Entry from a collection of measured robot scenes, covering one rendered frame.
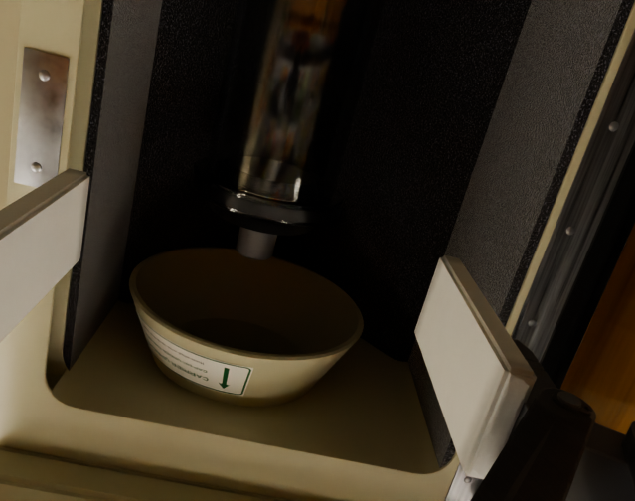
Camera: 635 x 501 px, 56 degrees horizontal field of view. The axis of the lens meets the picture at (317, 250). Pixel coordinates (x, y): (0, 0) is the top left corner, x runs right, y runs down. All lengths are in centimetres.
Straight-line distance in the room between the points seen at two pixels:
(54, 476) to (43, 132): 21
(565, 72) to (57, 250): 29
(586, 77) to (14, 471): 40
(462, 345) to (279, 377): 25
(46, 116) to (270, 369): 20
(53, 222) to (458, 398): 12
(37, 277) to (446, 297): 11
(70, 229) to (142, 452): 25
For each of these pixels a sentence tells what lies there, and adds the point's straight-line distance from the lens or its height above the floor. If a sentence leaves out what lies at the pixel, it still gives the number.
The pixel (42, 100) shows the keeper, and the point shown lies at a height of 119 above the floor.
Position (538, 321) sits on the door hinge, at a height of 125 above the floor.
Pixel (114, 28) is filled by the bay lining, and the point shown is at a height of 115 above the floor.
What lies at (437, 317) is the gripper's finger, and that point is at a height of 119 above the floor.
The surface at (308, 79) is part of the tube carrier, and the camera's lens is 38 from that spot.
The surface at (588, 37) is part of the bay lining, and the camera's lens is 37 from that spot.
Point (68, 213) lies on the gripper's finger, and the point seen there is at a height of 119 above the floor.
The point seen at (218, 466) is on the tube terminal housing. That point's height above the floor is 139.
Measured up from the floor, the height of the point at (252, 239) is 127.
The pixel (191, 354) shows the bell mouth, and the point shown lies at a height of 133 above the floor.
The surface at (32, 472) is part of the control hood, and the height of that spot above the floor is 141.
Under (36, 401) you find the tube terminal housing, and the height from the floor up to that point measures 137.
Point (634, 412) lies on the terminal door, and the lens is 31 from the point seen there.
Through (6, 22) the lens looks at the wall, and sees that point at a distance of 82.
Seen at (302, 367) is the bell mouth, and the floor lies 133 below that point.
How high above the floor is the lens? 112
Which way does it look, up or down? 20 degrees up
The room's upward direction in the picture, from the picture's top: 165 degrees counter-clockwise
